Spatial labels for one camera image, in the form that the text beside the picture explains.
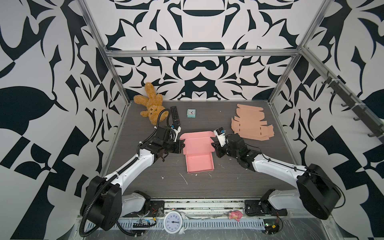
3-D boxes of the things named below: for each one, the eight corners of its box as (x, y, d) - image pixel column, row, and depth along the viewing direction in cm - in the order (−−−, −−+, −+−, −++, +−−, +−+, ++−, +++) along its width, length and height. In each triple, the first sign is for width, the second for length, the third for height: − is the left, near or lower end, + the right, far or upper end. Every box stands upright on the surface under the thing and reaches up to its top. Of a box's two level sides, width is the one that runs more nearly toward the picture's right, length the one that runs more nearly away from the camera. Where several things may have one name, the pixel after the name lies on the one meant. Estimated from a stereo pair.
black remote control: (174, 126, 107) (174, 125, 105) (170, 108, 117) (170, 107, 116) (181, 125, 108) (180, 123, 106) (176, 107, 118) (176, 105, 116)
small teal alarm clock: (187, 117, 112) (187, 115, 111) (187, 110, 117) (187, 108, 115) (195, 117, 112) (195, 115, 111) (195, 110, 117) (195, 108, 115)
